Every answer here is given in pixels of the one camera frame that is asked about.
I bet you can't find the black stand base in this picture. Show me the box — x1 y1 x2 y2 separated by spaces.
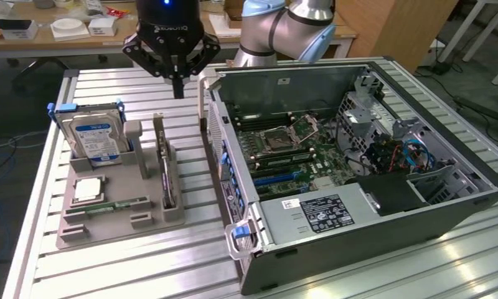
452 93 498 121

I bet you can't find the open black PC case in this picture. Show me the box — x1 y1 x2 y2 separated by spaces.
198 55 498 297

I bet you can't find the grey parts rack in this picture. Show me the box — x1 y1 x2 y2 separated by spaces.
56 112 188 250

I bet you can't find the CPU socket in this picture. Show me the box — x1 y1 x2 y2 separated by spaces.
260 126 300 153

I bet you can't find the white foam block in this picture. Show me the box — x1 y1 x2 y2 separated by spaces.
50 17 92 42

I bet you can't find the white paper stack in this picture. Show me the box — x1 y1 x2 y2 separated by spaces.
215 13 244 39

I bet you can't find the black power wire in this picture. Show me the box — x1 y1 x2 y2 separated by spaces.
343 141 396 175

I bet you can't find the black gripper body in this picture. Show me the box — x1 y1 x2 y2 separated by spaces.
135 0 207 72

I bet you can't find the hard disk in blue caddy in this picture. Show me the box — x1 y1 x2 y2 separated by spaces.
46 99 128 168

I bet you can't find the open metal socket cover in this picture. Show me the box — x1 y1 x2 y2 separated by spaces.
288 113 322 144

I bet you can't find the blue case latch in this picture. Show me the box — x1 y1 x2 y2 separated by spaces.
231 225 251 240

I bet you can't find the brown cardboard box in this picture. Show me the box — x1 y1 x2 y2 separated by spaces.
224 0 247 29

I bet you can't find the wooden desk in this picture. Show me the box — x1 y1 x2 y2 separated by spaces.
0 0 359 68

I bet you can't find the white table frame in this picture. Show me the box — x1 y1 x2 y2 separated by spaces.
437 0 498 85

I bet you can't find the black chair base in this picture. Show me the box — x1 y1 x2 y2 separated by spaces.
10 54 110 93

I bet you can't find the blue expansion slot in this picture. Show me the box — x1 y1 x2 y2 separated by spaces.
252 172 298 182
255 177 302 187

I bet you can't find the red packet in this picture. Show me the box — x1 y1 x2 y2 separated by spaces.
107 7 131 20

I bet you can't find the grey power supply unit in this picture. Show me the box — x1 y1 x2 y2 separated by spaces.
255 182 389 247

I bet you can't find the small white box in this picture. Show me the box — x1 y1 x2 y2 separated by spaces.
87 17 119 37

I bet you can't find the perforated metal drive cage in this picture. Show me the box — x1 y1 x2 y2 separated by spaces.
336 90 404 150

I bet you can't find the black RAM slot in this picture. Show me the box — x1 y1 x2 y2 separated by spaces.
236 116 292 125
235 112 291 121
238 120 295 128
240 123 296 131

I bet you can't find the green motherboard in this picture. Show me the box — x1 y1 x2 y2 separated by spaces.
232 105 359 202

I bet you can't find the graphics card with metal bracket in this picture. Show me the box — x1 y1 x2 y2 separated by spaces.
152 113 180 209

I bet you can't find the blue wire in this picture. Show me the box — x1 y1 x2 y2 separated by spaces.
403 140 437 172

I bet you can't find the metal disk bay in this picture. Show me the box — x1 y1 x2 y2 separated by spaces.
405 164 483 207

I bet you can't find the wooden cabinet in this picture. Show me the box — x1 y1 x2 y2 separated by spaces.
335 0 460 73

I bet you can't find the black power adapter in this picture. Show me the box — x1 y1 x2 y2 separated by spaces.
429 61 453 76

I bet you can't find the white box with black lid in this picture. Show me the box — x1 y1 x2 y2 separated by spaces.
2 18 39 40

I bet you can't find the silver CPU chip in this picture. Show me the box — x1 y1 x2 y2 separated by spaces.
74 179 103 202

